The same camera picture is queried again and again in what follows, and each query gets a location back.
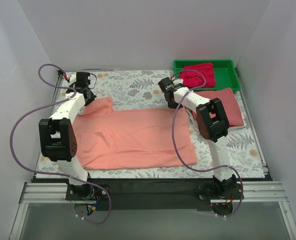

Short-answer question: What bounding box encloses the salmon pink t shirt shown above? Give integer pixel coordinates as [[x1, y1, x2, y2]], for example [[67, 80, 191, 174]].
[[72, 97, 197, 170]]

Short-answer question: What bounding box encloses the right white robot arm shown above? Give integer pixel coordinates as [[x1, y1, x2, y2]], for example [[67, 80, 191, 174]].
[[158, 77, 240, 199]]

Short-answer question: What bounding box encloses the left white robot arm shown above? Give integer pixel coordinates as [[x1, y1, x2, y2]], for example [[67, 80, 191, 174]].
[[38, 72, 96, 200]]

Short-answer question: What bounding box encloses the crimson crumpled t shirt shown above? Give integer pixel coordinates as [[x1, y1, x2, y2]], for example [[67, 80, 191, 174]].
[[179, 62, 216, 88]]

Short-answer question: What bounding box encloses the folded red t shirt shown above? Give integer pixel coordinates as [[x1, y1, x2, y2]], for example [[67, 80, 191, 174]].
[[185, 107, 198, 127]]

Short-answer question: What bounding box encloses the folded dusty pink t shirt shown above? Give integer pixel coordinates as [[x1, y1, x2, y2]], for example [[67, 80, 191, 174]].
[[195, 88, 246, 128]]

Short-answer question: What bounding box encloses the green plastic tray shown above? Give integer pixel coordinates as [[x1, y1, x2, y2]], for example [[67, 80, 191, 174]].
[[173, 59, 241, 93]]

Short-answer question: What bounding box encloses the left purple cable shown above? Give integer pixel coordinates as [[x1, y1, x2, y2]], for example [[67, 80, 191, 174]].
[[9, 63, 113, 225]]

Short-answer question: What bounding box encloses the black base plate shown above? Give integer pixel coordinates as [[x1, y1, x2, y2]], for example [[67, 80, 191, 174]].
[[32, 178, 267, 212]]

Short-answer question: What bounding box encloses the aluminium front rail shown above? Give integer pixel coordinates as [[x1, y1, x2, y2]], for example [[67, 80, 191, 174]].
[[10, 181, 296, 240]]

